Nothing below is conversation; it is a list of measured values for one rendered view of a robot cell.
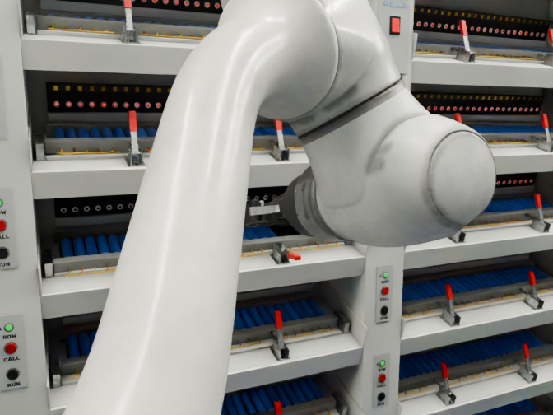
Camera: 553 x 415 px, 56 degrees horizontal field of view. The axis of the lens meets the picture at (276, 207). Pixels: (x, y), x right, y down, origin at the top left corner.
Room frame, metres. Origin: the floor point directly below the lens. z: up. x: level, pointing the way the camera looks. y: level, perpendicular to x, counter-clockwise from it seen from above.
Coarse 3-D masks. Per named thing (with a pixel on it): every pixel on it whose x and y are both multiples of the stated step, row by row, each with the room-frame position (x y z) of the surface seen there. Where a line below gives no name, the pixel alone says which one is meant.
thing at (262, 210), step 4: (260, 204) 0.62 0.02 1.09; (252, 208) 0.60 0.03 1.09; (256, 208) 0.60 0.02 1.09; (260, 208) 0.60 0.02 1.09; (264, 208) 0.60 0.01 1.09; (268, 208) 0.60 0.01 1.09; (272, 208) 0.60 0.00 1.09; (276, 208) 0.60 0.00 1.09; (252, 212) 0.60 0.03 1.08; (256, 212) 0.60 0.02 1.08; (260, 212) 0.60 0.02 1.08; (264, 212) 0.60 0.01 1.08; (268, 212) 0.60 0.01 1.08; (264, 216) 0.62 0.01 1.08; (264, 220) 0.61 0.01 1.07
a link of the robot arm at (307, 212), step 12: (300, 180) 0.54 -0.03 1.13; (312, 180) 0.51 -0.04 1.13; (300, 192) 0.54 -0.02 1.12; (312, 192) 0.51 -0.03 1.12; (300, 204) 0.54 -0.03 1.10; (312, 204) 0.50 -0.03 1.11; (300, 216) 0.54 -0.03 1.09; (312, 216) 0.51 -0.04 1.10; (312, 228) 0.53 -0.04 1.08; (324, 228) 0.50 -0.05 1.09; (324, 240) 0.54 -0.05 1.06; (336, 240) 0.53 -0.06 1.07; (348, 240) 0.51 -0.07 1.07
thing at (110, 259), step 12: (252, 240) 1.00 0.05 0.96; (264, 240) 1.00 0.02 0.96; (276, 240) 1.01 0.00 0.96; (288, 240) 1.02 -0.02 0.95; (300, 240) 1.03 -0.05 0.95; (312, 240) 1.04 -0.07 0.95; (120, 252) 0.90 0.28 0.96; (252, 252) 0.98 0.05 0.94; (60, 264) 0.85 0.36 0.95; (72, 264) 0.86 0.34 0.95; (84, 264) 0.87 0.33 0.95; (96, 264) 0.88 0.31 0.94; (108, 264) 0.88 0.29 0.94
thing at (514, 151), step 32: (416, 96) 1.28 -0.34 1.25; (448, 96) 1.32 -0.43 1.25; (480, 96) 1.36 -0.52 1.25; (512, 96) 1.41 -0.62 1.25; (544, 96) 1.45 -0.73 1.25; (480, 128) 1.32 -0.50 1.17; (512, 128) 1.37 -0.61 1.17; (544, 128) 1.27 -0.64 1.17; (512, 160) 1.20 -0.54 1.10; (544, 160) 1.24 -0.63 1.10
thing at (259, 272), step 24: (96, 216) 0.99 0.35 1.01; (120, 216) 1.01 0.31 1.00; (48, 240) 0.96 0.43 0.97; (48, 264) 0.84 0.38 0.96; (240, 264) 0.95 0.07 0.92; (264, 264) 0.96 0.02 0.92; (288, 264) 0.97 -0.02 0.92; (312, 264) 0.99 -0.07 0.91; (336, 264) 1.01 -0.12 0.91; (360, 264) 1.04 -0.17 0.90; (48, 288) 0.82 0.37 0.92; (72, 288) 0.82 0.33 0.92; (96, 288) 0.83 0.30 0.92; (240, 288) 0.94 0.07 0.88; (264, 288) 0.96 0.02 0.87; (48, 312) 0.81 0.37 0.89; (72, 312) 0.82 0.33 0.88
